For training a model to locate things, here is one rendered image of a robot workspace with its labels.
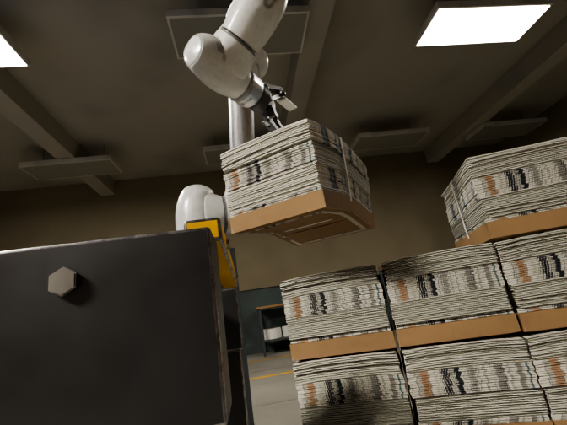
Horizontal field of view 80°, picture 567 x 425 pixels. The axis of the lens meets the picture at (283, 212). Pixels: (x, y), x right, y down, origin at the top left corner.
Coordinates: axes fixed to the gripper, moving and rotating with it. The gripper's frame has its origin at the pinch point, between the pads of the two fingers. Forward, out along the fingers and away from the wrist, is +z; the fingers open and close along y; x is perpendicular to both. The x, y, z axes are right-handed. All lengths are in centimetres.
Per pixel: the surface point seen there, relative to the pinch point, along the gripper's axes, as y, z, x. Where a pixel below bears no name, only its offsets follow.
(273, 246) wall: -122, 530, -393
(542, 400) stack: 82, 23, 43
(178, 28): -250, 92, -179
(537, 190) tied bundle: 33, 24, 56
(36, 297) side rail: 59, -72, 23
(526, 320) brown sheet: 65, 22, 45
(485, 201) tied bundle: 34, 20, 44
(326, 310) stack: 58, 6, 0
